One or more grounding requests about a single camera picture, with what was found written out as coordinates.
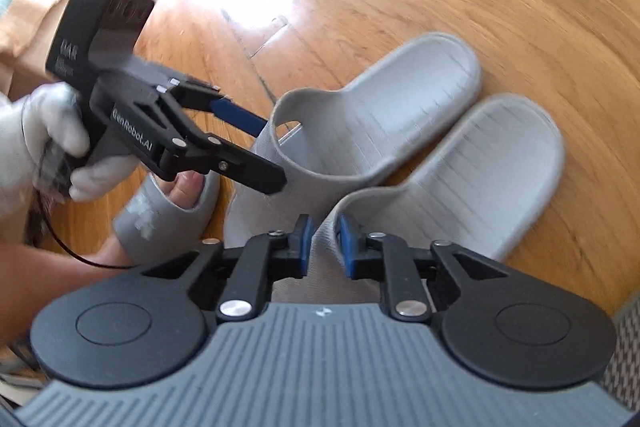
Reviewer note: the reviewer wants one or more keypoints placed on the brown cardboard box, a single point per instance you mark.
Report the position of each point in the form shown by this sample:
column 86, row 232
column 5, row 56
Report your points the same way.
column 35, row 12

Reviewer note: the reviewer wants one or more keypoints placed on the person's left hand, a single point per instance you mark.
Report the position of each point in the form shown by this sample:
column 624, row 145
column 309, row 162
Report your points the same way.
column 35, row 142

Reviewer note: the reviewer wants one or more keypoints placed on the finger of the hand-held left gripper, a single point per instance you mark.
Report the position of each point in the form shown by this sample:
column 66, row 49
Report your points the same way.
column 235, row 116
column 250, row 169

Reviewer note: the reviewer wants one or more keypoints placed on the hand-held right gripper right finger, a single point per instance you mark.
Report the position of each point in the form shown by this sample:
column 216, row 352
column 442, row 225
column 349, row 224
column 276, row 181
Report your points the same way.
column 345, row 247

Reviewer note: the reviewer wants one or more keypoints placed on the person's foot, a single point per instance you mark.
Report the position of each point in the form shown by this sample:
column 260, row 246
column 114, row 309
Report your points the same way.
column 187, row 192

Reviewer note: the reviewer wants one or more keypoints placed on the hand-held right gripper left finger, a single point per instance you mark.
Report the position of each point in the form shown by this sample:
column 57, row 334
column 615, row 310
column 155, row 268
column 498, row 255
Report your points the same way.
column 305, row 247

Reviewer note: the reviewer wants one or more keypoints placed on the grey woven mat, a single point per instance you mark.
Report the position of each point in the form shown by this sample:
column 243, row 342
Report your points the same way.
column 625, row 347

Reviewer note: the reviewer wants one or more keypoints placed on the grey slipper with white print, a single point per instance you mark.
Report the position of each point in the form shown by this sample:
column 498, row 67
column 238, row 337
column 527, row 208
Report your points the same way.
column 150, row 217

